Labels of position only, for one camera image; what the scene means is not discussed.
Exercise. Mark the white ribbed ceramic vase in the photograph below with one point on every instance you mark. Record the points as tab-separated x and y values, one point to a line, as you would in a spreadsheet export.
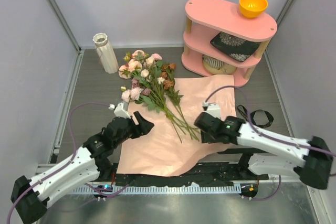
106	53

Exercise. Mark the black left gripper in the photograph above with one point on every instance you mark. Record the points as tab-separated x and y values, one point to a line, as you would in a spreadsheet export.
143	128

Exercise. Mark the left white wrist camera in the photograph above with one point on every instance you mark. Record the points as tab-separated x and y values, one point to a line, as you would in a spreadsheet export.
120	110

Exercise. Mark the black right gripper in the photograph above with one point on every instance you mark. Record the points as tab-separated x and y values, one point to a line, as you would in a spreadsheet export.
205	138

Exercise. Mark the orange plastic bowl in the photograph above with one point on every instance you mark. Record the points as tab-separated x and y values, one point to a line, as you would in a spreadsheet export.
252	8

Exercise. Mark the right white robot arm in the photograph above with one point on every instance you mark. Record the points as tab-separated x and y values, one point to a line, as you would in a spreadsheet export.
309	160

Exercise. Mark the black ribbon with gold lettering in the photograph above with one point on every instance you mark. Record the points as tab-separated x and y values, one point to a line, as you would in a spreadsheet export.
259	118

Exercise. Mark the pink three-tier shelf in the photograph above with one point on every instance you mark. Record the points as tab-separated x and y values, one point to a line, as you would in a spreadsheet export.
206	18

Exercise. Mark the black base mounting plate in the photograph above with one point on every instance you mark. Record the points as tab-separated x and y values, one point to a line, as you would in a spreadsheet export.
210	174

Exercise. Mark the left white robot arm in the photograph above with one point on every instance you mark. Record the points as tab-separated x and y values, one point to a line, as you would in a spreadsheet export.
31	197

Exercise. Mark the black floral square plate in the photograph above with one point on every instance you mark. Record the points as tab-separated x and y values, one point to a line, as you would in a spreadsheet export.
237	48

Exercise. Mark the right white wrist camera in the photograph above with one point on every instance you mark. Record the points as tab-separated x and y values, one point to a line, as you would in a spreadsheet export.
212	108

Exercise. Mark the pink artificial flower bouquet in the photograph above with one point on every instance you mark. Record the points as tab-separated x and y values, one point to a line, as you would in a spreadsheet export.
153	86

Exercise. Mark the white perforated cable duct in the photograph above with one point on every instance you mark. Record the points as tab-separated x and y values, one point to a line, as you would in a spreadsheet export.
153	190

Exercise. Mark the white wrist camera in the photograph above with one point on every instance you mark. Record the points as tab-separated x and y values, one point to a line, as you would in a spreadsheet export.
212	108
120	110

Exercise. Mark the pink wrapping paper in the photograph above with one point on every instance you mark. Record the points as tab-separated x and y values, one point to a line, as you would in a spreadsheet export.
169	150

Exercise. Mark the striped ceramic bowl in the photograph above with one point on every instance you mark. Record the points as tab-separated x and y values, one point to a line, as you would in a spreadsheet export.
215	66

